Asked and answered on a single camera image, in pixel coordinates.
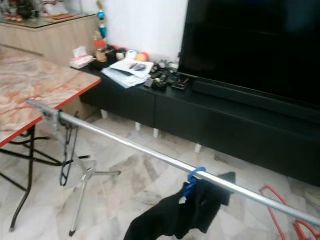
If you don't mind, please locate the black low tv cabinet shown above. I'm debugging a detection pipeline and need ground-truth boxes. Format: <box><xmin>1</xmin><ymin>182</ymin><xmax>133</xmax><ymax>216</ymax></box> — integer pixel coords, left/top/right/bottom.
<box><xmin>79</xmin><ymin>64</ymin><xmax>320</xmax><ymax>188</ymax></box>

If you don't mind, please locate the black soundbar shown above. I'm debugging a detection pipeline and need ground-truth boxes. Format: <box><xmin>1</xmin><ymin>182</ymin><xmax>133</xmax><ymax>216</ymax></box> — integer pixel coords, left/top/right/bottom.
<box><xmin>191</xmin><ymin>78</ymin><xmax>320</xmax><ymax>123</ymax></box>

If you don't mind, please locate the blue plastic hanger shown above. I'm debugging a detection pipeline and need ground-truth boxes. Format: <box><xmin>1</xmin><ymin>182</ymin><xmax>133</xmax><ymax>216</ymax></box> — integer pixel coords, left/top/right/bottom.
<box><xmin>181</xmin><ymin>166</ymin><xmax>207</xmax><ymax>200</ymax></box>

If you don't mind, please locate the light wooden sideboard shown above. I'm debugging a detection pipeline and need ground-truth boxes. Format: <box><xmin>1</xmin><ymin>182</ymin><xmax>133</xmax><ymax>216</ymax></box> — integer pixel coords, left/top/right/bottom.
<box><xmin>0</xmin><ymin>13</ymin><xmax>98</xmax><ymax>65</ymax></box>

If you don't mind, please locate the white figurine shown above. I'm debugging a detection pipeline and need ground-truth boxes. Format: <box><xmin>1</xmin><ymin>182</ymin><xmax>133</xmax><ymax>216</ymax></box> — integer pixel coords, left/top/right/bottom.
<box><xmin>41</xmin><ymin>0</ymin><xmax>70</xmax><ymax>17</ymax></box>

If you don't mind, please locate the jar with red lid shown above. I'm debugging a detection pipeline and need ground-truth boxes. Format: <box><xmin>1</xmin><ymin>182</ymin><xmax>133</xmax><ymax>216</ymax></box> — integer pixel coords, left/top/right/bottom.
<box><xmin>94</xmin><ymin>40</ymin><xmax>108</xmax><ymax>63</ymax></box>

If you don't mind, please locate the small black gadget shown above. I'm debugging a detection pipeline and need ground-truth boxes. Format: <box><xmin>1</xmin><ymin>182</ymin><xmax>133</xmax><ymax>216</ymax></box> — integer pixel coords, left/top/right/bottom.
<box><xmin>171</xmin><ymin>77</ymin><xmax>191</xmax><ymax>92</ymax></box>

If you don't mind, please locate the gold trophy with blue ball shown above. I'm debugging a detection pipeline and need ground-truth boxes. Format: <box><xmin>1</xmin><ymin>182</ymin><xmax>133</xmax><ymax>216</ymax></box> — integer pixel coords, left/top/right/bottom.
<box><xmin>95</xmin><ymin>0</ymin><xmax>108</xmax><ymax>41</ymax></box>

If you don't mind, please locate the stack of white papers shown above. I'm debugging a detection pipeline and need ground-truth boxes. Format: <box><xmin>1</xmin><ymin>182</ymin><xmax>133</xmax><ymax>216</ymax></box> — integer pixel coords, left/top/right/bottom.
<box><xmin>101</xmin><ymin>58</ymin><xmax>155</xmax><ymax>89</ymax></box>

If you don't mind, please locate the marble top folding table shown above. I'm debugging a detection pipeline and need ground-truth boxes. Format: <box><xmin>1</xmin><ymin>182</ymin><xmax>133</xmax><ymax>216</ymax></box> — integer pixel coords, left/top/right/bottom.
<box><xmin>0</xmin><ymin>46</ymin><xmax>102</xmax><ymax>232</ymax></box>

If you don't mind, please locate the black flat television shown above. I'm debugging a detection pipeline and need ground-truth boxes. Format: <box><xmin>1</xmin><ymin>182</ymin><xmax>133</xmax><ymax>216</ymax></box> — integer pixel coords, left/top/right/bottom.
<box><xmin>178</xmin><ymin>0</ymin><xmax>320</xmax><ymax>107</ymax></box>

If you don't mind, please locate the pink tissue pack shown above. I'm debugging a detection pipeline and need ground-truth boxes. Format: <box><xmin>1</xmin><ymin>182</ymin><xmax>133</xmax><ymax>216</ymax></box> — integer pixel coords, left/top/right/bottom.
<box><xmin>70</xmin><ymin>46</ymin><xmax>95</xmax><ymax>69</ymax></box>

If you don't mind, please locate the silver metal clothes rack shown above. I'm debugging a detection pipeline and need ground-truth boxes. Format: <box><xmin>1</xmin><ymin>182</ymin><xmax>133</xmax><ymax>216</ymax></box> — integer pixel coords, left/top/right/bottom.
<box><xmin>26</xmin><ymin>99</ymin><xmax>320</xmax><ymax>237</ymax></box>

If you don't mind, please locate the orange ball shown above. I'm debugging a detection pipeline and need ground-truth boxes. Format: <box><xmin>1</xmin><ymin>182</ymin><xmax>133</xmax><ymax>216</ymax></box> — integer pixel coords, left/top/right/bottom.
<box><xmin>136</xmin><ymin>51</ymin><xmax>150</xmax><ymax>62</ymax></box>

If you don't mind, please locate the thin dark grey hanger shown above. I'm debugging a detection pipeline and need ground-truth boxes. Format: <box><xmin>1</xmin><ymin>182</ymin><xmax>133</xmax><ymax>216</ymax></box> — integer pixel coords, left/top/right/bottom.
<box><xmin>60</xmin><ymin>121</ymin><xmax>78</xmax><ymax>187</ymax></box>

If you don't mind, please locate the red plastic hanger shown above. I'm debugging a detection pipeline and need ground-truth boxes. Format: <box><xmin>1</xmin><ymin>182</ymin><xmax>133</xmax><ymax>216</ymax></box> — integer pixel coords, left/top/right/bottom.
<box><xmin>259</xmin><ymin>185</ymin><xmax>320</xmax><ymax>240</ymax></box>

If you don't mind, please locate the black t-shirt green print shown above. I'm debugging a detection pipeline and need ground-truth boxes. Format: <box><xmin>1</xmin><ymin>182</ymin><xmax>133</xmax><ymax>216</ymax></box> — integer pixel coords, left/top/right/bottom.
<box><xmin>123</xmin><ymin>172</ymin><xmax>237</xmax><ymax>240</ymax></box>

